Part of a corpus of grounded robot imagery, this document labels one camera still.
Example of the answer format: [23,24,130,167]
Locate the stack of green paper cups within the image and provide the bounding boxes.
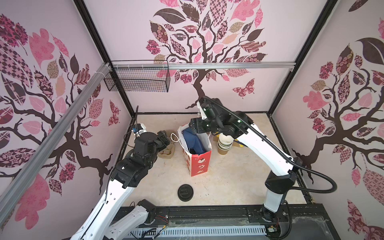
[218,133,234,155]

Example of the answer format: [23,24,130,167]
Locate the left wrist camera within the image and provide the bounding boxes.
[132,124,147,136]

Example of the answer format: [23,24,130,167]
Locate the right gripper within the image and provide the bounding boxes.
[186,118,220,135]

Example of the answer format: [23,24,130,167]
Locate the aluminium crossbar back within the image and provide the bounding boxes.
[113,61,296,70]

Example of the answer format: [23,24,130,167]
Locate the white slotted cable duct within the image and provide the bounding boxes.
[128,226,267,240]

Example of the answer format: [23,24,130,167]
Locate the black corrugated cable hose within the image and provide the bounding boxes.
[202,95,338,194]

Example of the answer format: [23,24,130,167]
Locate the red white paper gift bag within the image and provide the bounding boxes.
[177,124,212,177]

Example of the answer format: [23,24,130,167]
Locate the brown cardboard cup carrier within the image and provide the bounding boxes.
[158,143,175,159]

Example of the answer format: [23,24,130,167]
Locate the aluminium bar left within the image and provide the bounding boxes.
[1,63,112,224]

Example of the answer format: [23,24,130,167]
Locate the black coffee cup lid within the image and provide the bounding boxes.
[178,184,194,202]

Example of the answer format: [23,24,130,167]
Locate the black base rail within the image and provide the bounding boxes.
[80,204,341,240]

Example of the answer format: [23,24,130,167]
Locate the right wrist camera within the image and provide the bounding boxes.
[197,99,210,120]

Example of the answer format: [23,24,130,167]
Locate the black wire basket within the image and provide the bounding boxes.
[104,60,171,93]

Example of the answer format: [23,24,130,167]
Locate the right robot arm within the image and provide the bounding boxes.
[189,96,298,213]

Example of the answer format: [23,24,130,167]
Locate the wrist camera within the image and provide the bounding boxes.
[132,124,147,136]
[197,99,210,120]

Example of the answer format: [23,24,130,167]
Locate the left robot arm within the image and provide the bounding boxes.
[71,131,171,240]

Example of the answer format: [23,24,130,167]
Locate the dark blue paper napkin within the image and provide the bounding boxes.
[182,128,207,155]

